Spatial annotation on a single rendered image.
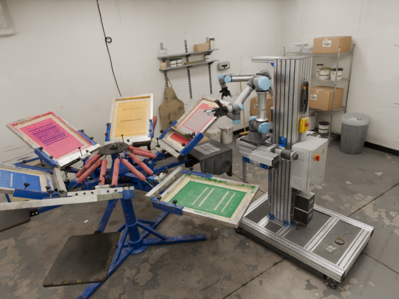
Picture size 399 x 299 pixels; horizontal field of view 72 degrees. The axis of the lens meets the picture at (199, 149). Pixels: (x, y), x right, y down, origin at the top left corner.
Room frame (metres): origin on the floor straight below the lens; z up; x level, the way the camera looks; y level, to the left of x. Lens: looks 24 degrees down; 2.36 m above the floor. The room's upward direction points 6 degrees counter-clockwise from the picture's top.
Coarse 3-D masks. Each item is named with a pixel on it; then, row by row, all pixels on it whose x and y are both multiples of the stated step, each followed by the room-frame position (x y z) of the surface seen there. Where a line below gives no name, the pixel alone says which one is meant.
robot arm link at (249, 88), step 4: (248, 84) 2.59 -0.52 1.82; (244, 88) 2.62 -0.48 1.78; (248, 88) 2.58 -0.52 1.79; (252, 88) 2.58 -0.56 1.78; (244, 92) 2.58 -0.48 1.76; (248, 92) 2.58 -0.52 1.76; (240, 96) 2.58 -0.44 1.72; (244, 96) 2.57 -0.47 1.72; (236, 100) 2.58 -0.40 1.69; (240, 100) 2.56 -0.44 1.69; (244, 100) 2.57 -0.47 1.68; (228, 116) 2.53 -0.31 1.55
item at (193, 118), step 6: (198, 108) 3.35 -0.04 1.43; (204, 108) 3.27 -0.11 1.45; (192, 114) 3.30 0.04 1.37; (198, 114) 3.22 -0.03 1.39; (186, 120) 3.26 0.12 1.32; (192, 120) 3.18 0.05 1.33; (180, 126) 3.22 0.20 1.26; (186, 126) 3.14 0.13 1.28; (174, 132) 3.18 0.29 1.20; (174, 138) 3.07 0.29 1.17
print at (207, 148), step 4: (204, 144) 3.31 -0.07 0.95; (208, 144) 3.30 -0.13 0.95; (196, 148) 3.20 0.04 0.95; (200, 148) 3.19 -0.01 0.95; (204, 148) 3.18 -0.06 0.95; (208, 148) 3.16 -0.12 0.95; (212, 148) 3.15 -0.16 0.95; (216, 148) 3.14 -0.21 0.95; (204, 152) 3.05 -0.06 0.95; (208, 152) 3.04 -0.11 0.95
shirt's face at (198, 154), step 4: (208, 140) 3.44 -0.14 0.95; (212, 140) 3.43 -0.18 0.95; (200, 144) 3.32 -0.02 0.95; (212, 144) 3.29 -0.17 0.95; (216, 144) 3.27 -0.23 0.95; (220, 144) 3.26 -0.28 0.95; (220, 148) 3.13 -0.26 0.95; (224, 148) 3.12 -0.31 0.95; (228, 148) 3.11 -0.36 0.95; (192, 152) 3.09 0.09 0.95; (196, 152) 3.08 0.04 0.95; (200, 152) 3.06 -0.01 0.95; (212, 152) 3.03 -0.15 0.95; (216, 152) 3.02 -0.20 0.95; (196, 156) 2.97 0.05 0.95; (200, 156) 2.96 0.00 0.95; (204, 156) 2.95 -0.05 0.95; (208, 156) 2.94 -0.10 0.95
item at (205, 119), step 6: (210, 108) 3.20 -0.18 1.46; (204, 114) 3.15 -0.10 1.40; (198, 120) 3.11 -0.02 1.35; (204, 120) 3.04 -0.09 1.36; (210, 120) 2.97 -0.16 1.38; (192, 126) 3.07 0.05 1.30; (198, 126) 3.00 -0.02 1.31; (204, 126) 2.94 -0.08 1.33; (180, 138) 3.00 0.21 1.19; (186, 144) 2.83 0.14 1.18
